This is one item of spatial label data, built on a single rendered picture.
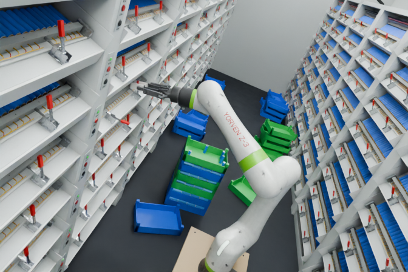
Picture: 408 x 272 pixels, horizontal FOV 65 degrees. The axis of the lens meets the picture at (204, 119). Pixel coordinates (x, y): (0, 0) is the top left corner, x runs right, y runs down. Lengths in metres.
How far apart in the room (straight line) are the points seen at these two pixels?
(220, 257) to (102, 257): 0.74
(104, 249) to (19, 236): 0.93
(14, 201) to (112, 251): 1.12
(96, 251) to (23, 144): 1.24
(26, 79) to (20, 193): 0.37
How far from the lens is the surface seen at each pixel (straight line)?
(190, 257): 1.68
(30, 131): 0.87
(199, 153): 2.21
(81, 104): 1.02
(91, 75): 0.99
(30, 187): 1.00
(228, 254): 1.47
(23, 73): 0.72
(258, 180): 1.22
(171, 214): 2.28
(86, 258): 1.95
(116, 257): 1.98
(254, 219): 1.53
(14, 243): 1.12
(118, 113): 1.40
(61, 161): 1.09
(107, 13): 0.93
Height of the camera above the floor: 1.58
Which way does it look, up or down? 26 degrees down
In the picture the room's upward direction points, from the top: 23 degrees clockwise
